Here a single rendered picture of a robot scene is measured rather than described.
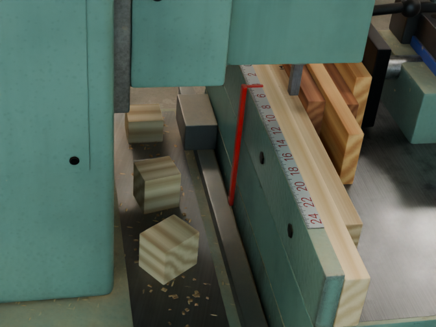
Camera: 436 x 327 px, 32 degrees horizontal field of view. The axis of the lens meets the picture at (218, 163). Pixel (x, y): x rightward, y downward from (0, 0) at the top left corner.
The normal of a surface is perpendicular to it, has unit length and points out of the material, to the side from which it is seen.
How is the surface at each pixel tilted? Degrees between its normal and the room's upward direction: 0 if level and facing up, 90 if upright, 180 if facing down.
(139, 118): 0
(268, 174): 90
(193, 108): 0
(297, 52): 90
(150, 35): 90
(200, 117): 0
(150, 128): 90
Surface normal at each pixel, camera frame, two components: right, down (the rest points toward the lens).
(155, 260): -0.69, 0.38
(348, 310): 0.18, 0.59
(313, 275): -0.98, 0.04
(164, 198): 0.41, 0.56
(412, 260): 0.08, -0.81
